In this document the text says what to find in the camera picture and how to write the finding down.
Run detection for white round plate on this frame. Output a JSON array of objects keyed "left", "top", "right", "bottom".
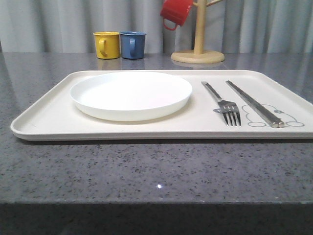
[{"left": 70, "top": 71, "right": 192, "bottom": 121}]

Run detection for silver metal fork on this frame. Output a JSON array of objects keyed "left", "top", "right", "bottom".
[{"left": 201, "top": 81, "right": 242, "bottom": 127}]

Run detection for silver chopstick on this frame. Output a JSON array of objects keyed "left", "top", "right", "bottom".
[
  {"left": 225, "top": 80, "right": 280, "bottom": 129},
  {"left": 228, "top": 80, "right": 286, "bottom": 129}
]

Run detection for wooden mug tree stand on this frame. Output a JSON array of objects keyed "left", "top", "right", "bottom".
[{"left": 171, "top": 0, "right": 224, "bottom": 64}]

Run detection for blue mug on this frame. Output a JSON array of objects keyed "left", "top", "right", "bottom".
[{"left": 120, "top": 31, "right": 146, "bottom": 59}]

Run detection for yellow mug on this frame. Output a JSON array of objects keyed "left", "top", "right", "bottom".
[{"left": 93, "top": 31, "right": 120, "bottom": 59}]

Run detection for cream rabbit serving tray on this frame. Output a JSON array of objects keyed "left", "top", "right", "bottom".
[{"left": 11, "top": 70, "right": 313, "bottom": 141}]

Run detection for red mug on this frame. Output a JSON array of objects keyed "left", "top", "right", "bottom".
[{"left": 160, "top": 0, "right": 193, "bottom": 31}]

